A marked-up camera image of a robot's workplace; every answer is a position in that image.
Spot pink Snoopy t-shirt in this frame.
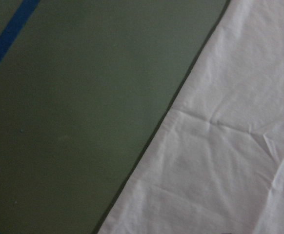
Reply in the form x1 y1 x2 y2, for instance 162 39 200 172
100 0 284 234

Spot blue tape line left lengthwise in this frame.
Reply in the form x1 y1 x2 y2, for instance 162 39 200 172
0 0 40 63

